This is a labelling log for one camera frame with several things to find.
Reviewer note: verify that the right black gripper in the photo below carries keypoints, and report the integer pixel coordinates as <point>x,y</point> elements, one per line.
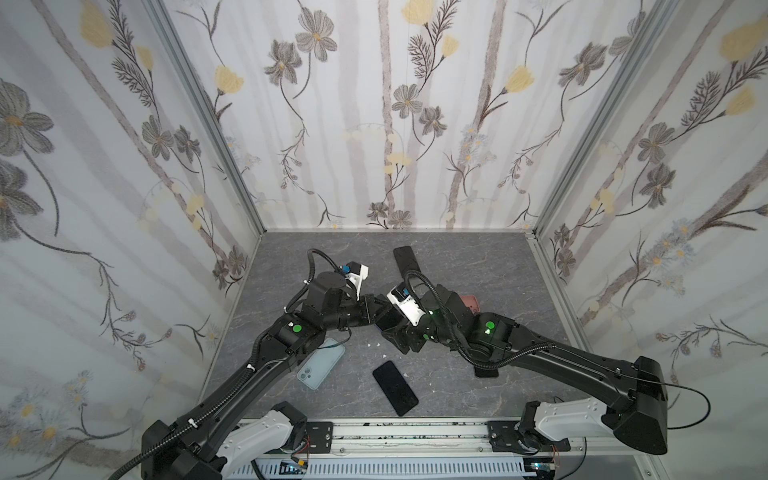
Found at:
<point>405,321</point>

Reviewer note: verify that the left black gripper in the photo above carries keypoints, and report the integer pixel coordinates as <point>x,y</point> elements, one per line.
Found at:
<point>367,313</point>

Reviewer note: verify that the black phone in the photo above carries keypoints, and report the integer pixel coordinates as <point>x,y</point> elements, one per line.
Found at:
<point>395,388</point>
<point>486,372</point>
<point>406,260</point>

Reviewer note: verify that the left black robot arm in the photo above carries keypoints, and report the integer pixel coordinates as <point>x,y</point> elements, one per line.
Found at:
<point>189,448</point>

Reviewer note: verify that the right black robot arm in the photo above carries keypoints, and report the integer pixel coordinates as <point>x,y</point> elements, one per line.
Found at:
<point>624,400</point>

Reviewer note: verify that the pink phone case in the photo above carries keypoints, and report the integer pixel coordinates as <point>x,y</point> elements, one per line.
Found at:
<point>471,302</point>

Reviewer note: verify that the light blue phone case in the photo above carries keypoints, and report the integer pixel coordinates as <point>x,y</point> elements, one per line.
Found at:
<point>315,370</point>

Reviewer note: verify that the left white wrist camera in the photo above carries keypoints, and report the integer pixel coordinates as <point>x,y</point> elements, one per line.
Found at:
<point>355,273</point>

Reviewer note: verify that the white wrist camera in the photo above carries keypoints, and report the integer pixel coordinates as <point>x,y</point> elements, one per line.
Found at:
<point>355,273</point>
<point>406,304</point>

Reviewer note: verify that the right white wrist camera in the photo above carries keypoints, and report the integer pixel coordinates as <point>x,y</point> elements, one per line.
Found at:
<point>406,304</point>

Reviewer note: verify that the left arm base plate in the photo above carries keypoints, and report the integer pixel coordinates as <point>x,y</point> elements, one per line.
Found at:
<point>311,437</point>

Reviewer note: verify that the white slotted cable duct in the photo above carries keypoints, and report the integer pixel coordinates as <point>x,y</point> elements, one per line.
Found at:
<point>397,468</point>

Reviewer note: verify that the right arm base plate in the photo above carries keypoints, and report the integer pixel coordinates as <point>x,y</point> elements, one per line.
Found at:
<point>501,435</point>

